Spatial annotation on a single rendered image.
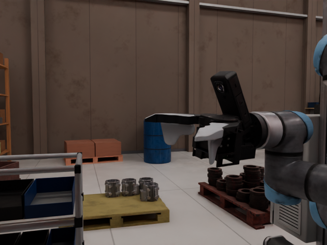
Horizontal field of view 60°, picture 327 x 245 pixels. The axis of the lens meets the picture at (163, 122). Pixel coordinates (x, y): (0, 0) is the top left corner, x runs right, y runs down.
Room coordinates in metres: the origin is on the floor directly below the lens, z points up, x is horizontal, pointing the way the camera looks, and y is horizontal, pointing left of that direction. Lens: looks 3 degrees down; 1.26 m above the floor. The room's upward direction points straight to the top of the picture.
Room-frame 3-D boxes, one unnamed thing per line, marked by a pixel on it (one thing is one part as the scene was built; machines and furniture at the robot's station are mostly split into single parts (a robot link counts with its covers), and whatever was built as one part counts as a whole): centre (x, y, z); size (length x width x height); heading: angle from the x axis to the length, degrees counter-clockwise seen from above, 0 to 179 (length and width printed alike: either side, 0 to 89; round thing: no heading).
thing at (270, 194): (0.59, -0.27, 1.11); 0.11 x 0.08 x 0.11; 31
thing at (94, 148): (6.67, 1.68, 0.23); 1.34 x 0.95 x 0.46; 107
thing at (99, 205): (3.28, 0.59, 0.17); 1.18 x 0.85 x 0.33; 107
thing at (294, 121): (0.60, -0.26, 1.21); 0.11 x 0.08 x 0.09; 121
